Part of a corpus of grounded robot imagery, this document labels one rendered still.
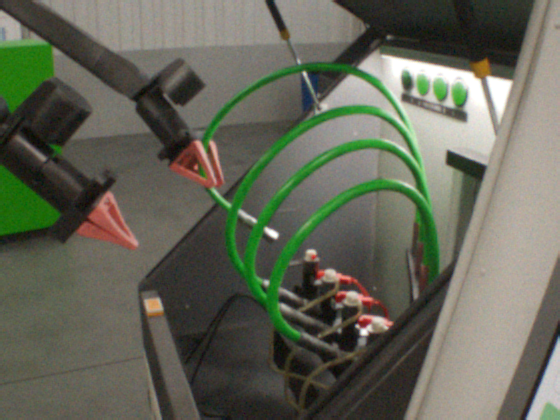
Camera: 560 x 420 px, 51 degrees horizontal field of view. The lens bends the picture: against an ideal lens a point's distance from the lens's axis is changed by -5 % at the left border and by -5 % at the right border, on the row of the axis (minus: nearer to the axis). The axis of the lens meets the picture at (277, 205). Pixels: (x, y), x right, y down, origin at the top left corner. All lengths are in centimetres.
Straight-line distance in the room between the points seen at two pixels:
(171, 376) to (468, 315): 54
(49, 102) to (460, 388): 56
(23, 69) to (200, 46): 386
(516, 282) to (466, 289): 8
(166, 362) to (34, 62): 325
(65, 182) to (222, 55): 698
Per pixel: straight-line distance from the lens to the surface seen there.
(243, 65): 780
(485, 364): 64
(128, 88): 109
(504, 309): 62
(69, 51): 116
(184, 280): 131
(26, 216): 430
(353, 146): 79
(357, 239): 141
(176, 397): 98
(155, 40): 752
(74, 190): 77
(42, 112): 76
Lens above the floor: 152
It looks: 19 degrees down
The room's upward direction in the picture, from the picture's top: straight up
